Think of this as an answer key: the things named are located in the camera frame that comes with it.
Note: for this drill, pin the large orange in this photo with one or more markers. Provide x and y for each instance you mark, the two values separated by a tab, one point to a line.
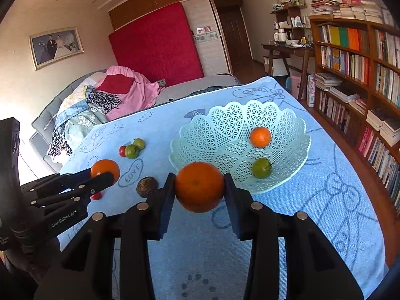
200	187

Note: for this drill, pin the black and white patterned cloth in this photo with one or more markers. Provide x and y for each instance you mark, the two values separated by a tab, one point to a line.
103	101
59	147

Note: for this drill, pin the wooden desk hutch shelf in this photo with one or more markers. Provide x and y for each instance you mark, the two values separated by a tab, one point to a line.
293	12

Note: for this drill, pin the dark wooden door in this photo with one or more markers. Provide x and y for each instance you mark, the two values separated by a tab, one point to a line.
232	37

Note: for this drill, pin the framed wedding photo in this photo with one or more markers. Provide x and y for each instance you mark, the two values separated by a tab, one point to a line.
56	48

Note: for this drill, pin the rows of upright books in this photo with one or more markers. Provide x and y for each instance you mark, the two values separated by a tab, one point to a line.
343	39

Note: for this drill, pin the wardrobe door stickers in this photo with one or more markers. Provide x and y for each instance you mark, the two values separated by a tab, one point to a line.
204	34

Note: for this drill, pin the floral quilt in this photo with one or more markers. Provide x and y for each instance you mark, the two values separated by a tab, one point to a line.
84	122

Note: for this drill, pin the red quilted mattress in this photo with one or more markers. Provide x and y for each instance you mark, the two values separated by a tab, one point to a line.
156	43

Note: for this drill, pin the pale green lattice plastic basket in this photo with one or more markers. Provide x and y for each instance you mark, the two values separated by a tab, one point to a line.
231	122

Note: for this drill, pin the pink blanket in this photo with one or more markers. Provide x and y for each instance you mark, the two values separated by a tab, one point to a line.
137	93

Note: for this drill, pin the white thermos jug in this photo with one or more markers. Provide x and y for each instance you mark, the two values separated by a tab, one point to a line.
281	36

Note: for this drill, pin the wooden desk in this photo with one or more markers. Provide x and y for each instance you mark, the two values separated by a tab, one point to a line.
281	47

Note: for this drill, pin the light blue printed towel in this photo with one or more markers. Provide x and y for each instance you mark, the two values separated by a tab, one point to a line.
156	131

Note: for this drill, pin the white and wood wardrobe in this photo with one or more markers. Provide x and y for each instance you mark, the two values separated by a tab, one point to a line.
200	12

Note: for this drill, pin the white bottle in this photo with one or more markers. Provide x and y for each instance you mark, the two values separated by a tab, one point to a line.
307	21

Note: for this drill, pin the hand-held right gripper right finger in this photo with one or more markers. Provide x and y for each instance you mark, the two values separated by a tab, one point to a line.
232	206

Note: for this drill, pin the yellow-green pear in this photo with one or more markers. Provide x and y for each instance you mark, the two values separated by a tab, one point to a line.
139	143

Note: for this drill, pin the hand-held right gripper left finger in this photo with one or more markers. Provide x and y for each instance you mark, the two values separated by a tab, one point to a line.
167	200

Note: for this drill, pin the curved wooden bookshelf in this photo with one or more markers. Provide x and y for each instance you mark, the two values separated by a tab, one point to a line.
372	56

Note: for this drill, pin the wrinkled brown passion fruit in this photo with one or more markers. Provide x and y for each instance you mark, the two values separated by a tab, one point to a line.
147	187

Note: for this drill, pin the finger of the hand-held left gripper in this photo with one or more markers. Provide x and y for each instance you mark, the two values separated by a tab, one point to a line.
100	181
47	181

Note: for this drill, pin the white storage box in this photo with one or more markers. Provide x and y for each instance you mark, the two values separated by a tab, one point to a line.
278	67

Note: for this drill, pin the red tomato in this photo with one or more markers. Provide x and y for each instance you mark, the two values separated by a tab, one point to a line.
97	196
122	151

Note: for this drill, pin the green plum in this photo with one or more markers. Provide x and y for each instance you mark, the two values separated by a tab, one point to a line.
262	168
132	152

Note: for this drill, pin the white printed bag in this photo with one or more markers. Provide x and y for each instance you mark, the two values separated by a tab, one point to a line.
311	93

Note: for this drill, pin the pink plastic bin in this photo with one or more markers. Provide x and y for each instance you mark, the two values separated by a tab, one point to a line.
295	84

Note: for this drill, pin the white bowl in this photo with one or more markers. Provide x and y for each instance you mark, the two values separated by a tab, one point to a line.
292	42

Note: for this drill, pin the grey bed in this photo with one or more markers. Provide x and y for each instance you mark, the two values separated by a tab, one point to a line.
187	89

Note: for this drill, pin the stacks of flat books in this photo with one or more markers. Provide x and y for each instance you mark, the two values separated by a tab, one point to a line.
322	7

